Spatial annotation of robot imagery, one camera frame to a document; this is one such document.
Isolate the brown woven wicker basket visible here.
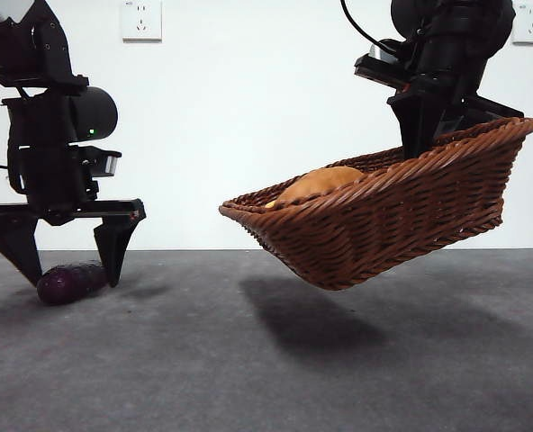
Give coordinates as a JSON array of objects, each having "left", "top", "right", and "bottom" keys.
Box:
[{"left": 218, "top": 116, "right": 533, "bottom": 292}]

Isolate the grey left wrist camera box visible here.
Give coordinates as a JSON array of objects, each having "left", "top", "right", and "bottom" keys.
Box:
[{"left": 84, "top": 148, "right": 123, "bottom": 179}]

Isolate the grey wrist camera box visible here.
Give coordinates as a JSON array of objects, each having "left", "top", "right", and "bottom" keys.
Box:
[
  {"left": 84, "top": 148, "right": 123, "bottom": 179},
  {"left": 353, "top": 39, "right": 412, "bottom": 89}
]

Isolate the brown potato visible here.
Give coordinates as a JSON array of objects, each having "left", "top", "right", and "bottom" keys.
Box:
[{"left": 274, "top": 166, "right": 367, "bottom": 211}]

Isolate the purple eggplant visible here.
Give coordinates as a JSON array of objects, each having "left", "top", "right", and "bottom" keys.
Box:
[{"left": 36, "top": 262, "right": 111, "bottom": 307}]

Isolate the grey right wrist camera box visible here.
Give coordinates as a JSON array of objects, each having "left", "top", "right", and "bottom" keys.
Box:
[{"left": 353, "top": 39, "right": 412, "bottom": 89}]

